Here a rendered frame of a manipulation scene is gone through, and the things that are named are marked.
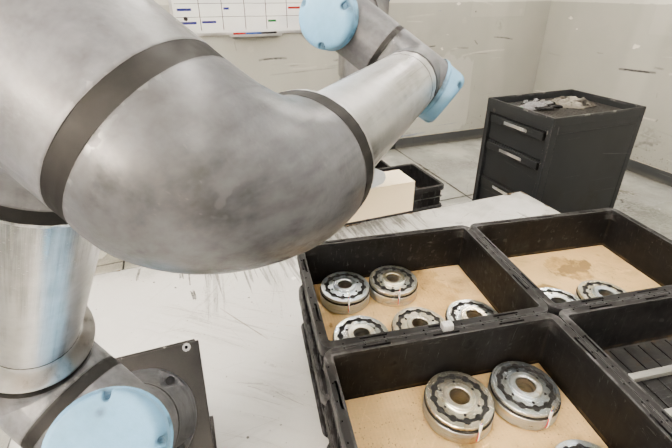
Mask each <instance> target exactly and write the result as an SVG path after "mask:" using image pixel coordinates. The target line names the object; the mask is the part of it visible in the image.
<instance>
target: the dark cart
mask: <svg viewBox="0 0 672 448"><path fill-rule="evenodd" d="M560 96H565V97H566V98H567V97H568V96H576V97H577V98H579V99H580V98H582V97H585V98H586V99H587V100H588V101H591V102H593V103H594V104H596V105H597V106H594V107H585V110H583V109H574V108H557V107H555V108H554V109H553V110H528V109H525V108H522V107H519V106H520V105H524V104H523V101H524V100H529V101H530V102H531V101H533V100H532V99H533V98H538V101H540V100H542V99H545V101H548V100H550V99H554V98H556V97H557V98H559V97H560ZM538 101H537V102H538ZM645 110H646V106H642V105H638V104H633V103H629V102H625V101H621V100H616V99H612V98H608V97H604V96H599V95H595V94H591V93H587V92H583V91H578V90H574V89H567V90H558V91H548V92H538V93H528V94H518V95H508V96H499V97H489V98H488V103H487V111H486V117H485V123H484V129H483V136H482V142H481V148H480V154H479V161H478V167H477V173H476V179H475V186H474V192H473V198H472V201H474V200H479V199H484V198H489V197H494V196H499V195H504V194H509V193H514V192H519V191H522V192H524V193H526V194H527V195H529V196H531V197H533V198H535V199H536V200H538V201H540V202H542V203H544V204H546V205H547V206H549V207H551V208H553V209H555V210H557V211H558V212H560V213H567V212H576V211H584V210H593V209H601V208H613V207H614V204H615V201H616V198H617V195H618V192H619V189H620V186H621V183H622V180H623V177H624V174H625V171H626V168H627V165H628V162H629V159H630V156H631V153H632V150H633V146H634V143H635V140H636V137H637V134H638V131H639V128H640V125H641V122H642V119H643V116H644V113H645Z"/></svg>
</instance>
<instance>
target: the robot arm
mask: <svg viewBox="0 0 672 448"><path fill-rule="evenodd" d="M389 2H390V0H302V3H301V6H300V10H299V25H300V29H301V31H302V34H303V36H304V37H305V39H306V40H307V41H308V42H309V43H310V44H311V45H312V46H314V47H316V48H318V49H321V50H326V51H336V52H337V53H338V54H339V62H338V75H339V76H340V77H341V78H340V80H339V81H337V82H335V83H333V84H331V85H329V86H327V87H325V88H323V89H321V90H319V91H313V90H308V89H293V90H287V91H283V92H280V93H276V92H274V91H272V90H271V89H269V88H267V87H265V86H263V85H261V84H260V83H258V82H257V81H255V80H254V79H252V78H251V77H250V76H248V75H247V74H246V73H244V72H243V71H241V70H240V69H239V68H237V67H236V66H235V65H234V64H232V63H231V62H230V61H228V60H227V59H225V58H224V57H223V56H222V55H220V54H219V53H218V52H217V51H215V50H214V49H213V48H212V47H211V46H210V45H208V44H207V43H206V42H205V41H204V40H202V39H201V38H200V37H199V36H197V35H196V34H195V33H194V32H192V31H191V30H190V29H189V28H187V27H186V26H185V25H184V24H182V23H181V22H180V21H179V20H178V19H176V18H175V17H174V16H173V15H171V14H170V13H169V12H168V11H166V10H165V9H164V8H163V7H161V6H160V5H159V4H158V3H156V2H155V1H154V0H0V429H1V430H2V431H3V432H4V433H5V434H7V435H8V436H9V437H10V438H11V439H12V440H13V441H14V442H16V443H17V444H18V445H19V446H20V447H22V448H188V447H189V445H190V443H191V440H192V438H193V435H194V432H195V428H196V423H197V407H196V402H195V398H194V396H193V393H192V391H191V390H190V388H189V386H188V385H187V384H186V383H185V382H184V381H183V380H182V379H181V378H180V377H179V376H177V375H176V374H174V373H172V372H170V371H167V370H163V369H157V368H147V369H139V370H135V371H132V372H131V371H129V370H128V369H127V368H126V367H125V366H124V365H122V364H121V363H120V362H119V361H118V360H117V359H115V358H114V357H113V356H112V355H110V354H109V353H108V352H107V351H106V350H105V349H103V348H102V347H101V346H100V345H99V344H98V343H97V342H95V341H94V338H95V322H94V318H93V315H92V312H91V310H90V309H89V307H88V306H87V302H88V298H89V294H90V290H91V286H92V282H93V278H94V274H95V270H96V266H97V262H98V257H99V253H100V250H102V251H104V252H106V253H107V254H109V255H111V256H113V257H115V258H118V259H121V260H123V261H126V262H129V263H131V264H135V265H138V266H142V267H146V268H149V269H153V270H159V271H165V272H171V273H181V274H193V275H201V274H225V273H234V272H240V271H246V270H252V269H258V268H261V267H265V266H268V265H272V264H275V263H279V262H282V261H285V260H287V259H290V258H292V257H295V256H297V255H300V254H302V253H305V252H307V251H309V250H311V249H313V248H314V247H316V246H318V245H319V244H321V243H323V242H324V241H326V240H327V239H329V238H331V237H332V236H333V235H334V234H335V233H337V232H338V231H339V230H340V229H342V228H343V227H344V225H345V224H346V223H347V222H348V221H349V220H350V219H351V218H352V217H353V216H354V215H355V213H356V212H357V211H358V209H359V208H360V207H362V204H363V203H364V201H365V200H366V198H367V196H368V194H369V192H370V190H371V189H372V188H374V187H376V186H378V185H380V184H382V183H384V181H385V179H386V176H385V173H384V172H383V171H381V170H378V169H376V168H375V166H376V165H377V164H378V162H379V161H380V160H381V159H382V158H383V157H384V156H385V154H386V153H387V152H388V151H389V150H391V149H395V146H396V142H397V140H398V139H399V138H400V137H401V136H402V135H403V134H404V132H405V131H406V130H407V129H408V128H409V127H410V125H411V124H412V123H413V122H414V121H415V120H416V118H417V117H419V118H421V119H422V120H423V121H425V122H427V123H430V122H433V121H434V120H435V119H436V118H437V117H438V116H439V115H440V114H441V113H442V111H443V110H444V109H445V108H446V107H447V105H448V104H449V103H450V102H451V101H452V99H453V98H454V97H455V96H456V94H457V93H458V92H459V91H460V89H461V88H462V87H463V85H464V76H463V75H462V74H461V73H460V72H459V71H458V70H456V69H455V68H454V67H453V66H452V65H451V63H450V61H448V60H447V59H443V58H442V57H441V56H439V55H438V54H437V53H435V52H434V51H433V50H432V49H430V48H429V47H428V46H427V45H425V44H424V43H423V42H421V41H420V40H419V39H418V38H416V37H415V36H414V35H413V34H411V33H410V32H409V31H407V30H406V29H405V28H404V27H402V26H401V25H400V24H399V23H397V22H396V21H395V20H394V19H392V18H391V17H390V16H389Z"/></svg>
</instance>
